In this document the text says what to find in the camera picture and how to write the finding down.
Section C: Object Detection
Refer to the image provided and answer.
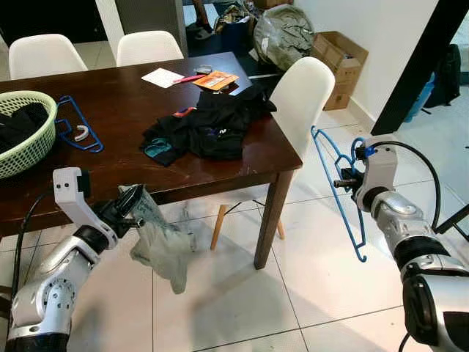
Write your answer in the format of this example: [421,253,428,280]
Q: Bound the blue plastic hanger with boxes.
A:
[55,95,105,153]
[310,126,371,263]

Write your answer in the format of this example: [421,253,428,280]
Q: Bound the large clear plastic bag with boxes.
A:
[252,4,316,72]

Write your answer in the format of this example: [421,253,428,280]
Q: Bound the black clothes pile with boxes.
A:
[141,85,278,166]

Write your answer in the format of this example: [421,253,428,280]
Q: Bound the white plastic chair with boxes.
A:
[116,30,185,67]
[7,33,89,80]

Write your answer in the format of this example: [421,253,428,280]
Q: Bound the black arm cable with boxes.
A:
[11,187,56,294]
[366,139,440,232]

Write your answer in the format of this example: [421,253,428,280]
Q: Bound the white chair wooden legs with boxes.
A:
[209,56,336,252]

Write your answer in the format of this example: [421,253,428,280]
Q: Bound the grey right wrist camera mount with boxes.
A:
[358,143,400,202]

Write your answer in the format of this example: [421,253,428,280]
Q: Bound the small white plastic piece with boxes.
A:
[73,125,94,142]

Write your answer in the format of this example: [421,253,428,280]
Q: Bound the green plastic basket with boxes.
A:
[0,90,58,180]

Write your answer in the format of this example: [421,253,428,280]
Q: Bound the white paper sheet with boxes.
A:
[141,67,185,89]

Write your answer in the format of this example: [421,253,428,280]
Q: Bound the orange packet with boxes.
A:
[192,70,241,92]

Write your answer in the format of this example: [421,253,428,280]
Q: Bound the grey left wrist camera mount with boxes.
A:
[53,166,118,237]

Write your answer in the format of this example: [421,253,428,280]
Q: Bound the cardboard box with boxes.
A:
[311,31,369,111]

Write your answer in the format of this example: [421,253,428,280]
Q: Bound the dark blue bin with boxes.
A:
[216,4,255,54]

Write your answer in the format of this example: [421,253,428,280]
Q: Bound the grey boxer shorts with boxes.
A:
[121,183,199,296]

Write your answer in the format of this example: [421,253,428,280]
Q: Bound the blue plastic bag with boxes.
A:
[403,72,436,123]

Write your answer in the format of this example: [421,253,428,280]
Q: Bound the pink pen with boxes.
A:
[172,73,209,84]

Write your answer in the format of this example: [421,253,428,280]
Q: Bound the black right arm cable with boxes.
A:
[366,139,440,232]

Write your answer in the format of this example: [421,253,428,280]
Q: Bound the black wall end post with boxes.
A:
[370,0,469,136]

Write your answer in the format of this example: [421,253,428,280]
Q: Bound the black clothing bundle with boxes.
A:
[0,103,49,155]

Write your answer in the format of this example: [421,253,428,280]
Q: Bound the person bare leg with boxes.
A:
[192,0,218,41]

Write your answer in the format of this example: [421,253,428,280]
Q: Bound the dark wooden table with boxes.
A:
[0,51,303,270]

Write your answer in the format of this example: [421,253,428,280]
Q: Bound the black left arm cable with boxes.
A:
[11,187,56,294]

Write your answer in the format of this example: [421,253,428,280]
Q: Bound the black hanging bag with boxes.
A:
[432,44,462,109]

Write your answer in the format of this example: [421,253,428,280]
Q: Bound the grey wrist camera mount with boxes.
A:
[358,143,400,202]
[53,166,118,237]

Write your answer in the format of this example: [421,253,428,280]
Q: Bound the black metal bar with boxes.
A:
[436,205,469,237]

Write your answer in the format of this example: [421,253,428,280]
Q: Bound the teal cloth piece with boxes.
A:
[144,138,174,159]

